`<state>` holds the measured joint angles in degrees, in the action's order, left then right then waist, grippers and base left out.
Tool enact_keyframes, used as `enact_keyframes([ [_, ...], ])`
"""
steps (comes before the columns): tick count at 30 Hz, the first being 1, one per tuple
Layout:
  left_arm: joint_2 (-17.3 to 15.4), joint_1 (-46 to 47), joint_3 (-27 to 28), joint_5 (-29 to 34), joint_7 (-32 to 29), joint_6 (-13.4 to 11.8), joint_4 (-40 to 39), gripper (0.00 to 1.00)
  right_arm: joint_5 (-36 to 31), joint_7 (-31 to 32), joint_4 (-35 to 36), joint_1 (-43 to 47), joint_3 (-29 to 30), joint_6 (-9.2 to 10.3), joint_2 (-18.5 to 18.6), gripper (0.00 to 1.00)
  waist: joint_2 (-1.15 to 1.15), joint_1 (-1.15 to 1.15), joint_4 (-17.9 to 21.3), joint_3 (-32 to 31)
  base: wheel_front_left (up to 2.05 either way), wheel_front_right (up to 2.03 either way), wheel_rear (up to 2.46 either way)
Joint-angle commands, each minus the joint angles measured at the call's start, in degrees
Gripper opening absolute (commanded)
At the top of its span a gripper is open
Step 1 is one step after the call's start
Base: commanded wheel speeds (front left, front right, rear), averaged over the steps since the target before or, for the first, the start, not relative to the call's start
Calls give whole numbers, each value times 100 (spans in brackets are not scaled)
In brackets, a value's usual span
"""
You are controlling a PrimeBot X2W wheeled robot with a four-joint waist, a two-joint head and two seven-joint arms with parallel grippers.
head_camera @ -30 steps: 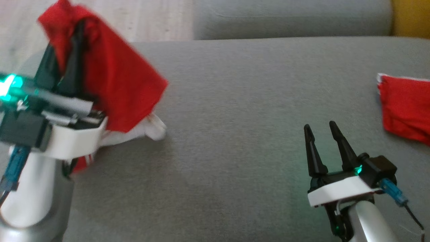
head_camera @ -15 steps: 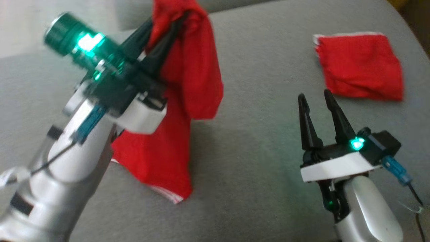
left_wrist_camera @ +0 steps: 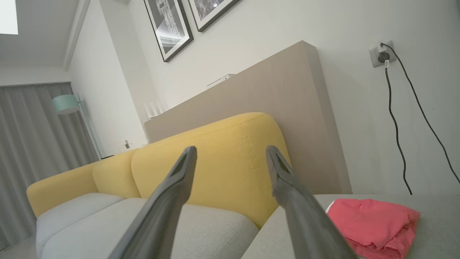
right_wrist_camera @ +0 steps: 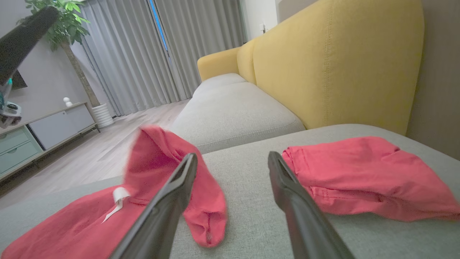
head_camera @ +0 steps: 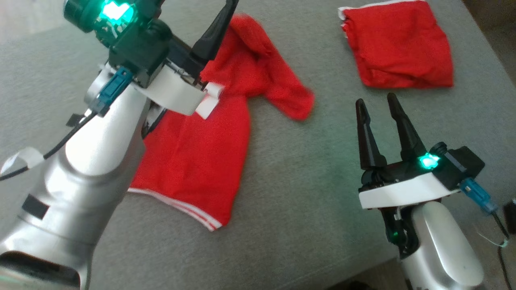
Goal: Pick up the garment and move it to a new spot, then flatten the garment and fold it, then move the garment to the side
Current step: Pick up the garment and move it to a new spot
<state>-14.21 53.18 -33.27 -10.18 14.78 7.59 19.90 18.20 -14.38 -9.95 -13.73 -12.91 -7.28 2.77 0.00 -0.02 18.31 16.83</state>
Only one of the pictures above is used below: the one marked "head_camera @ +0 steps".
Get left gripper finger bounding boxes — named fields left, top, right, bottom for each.
left=190, top=0, right=240, bottom=66

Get left cable with blue plug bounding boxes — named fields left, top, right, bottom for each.
left=0, top=66, right=134, bottom=182

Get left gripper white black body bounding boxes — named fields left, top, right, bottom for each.
left=136, top=37, right=225, bottom=120

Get white tape tag left cable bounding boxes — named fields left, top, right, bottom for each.
left=0, top=147, right=45, bottom=174

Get large grey sofa seat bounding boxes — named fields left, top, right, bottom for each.
left=0, top=0, right=516, bottom=290

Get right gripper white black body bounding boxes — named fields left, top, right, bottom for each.
left=358, top=159, right=462, bottom=210

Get red and white t-shirt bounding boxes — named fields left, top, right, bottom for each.
left=128, top=13, right=315, bottom=232

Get red shorts with white stripes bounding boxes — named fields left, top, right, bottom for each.
left=338, top=0, right=454, bottom=89

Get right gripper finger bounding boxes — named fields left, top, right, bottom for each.
left=387, top=92, right=428, bottom=162
left=355, top=98, right=387, bottom=171

